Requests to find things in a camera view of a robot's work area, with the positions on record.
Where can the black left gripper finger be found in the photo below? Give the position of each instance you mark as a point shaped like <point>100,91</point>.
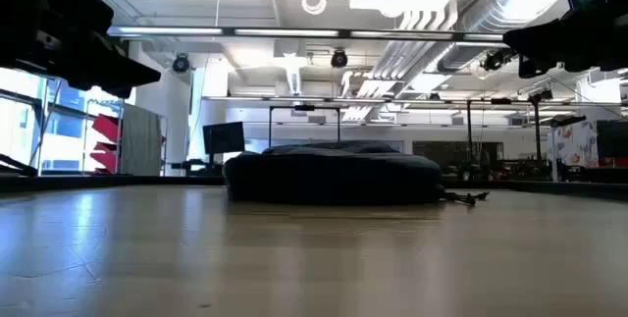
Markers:
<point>125,74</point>

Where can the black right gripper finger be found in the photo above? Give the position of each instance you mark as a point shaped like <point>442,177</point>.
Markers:
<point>535,39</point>

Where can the navy blue backpack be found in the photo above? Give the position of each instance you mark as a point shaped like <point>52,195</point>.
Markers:
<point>333,174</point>

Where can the red rack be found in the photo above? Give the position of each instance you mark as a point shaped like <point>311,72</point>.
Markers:
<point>108,128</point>

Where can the long ceiling light bar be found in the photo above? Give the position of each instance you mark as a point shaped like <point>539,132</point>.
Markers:
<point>172,31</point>

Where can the grey panel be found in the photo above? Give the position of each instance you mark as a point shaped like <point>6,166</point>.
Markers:
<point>142,140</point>

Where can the black pole stand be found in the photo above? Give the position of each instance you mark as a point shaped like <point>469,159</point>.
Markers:
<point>538,130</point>

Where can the black screen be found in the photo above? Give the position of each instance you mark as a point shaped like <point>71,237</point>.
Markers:
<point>613,138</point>

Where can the floral patterned cloth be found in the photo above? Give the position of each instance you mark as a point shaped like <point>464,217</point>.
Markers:
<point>576,145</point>

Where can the black computer monitor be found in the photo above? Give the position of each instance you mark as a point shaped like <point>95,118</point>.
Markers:
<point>223,138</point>

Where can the silver ventilation duct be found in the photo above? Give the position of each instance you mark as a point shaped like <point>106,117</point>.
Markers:
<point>500,8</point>

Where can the black ceiling camera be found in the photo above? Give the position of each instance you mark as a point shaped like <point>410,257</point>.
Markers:
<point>339,59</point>
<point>180,63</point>

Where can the black aluminium table frame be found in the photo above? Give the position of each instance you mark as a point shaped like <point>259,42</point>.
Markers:
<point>98,182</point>

